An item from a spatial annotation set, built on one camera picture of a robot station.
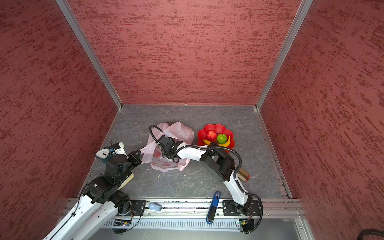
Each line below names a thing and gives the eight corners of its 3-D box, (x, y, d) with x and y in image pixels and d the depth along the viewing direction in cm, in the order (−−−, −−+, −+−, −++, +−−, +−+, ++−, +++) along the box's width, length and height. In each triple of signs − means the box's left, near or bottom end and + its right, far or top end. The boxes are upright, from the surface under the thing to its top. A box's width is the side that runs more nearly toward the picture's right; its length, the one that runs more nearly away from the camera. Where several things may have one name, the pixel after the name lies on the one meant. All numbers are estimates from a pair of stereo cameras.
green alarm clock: (98, 166, 89) (95, 163, 86) (98, 152, 94) (95, 149, 92) (111, 161, 91) (109, 158, 88) (111, 148, 96) (108, 145, 94)
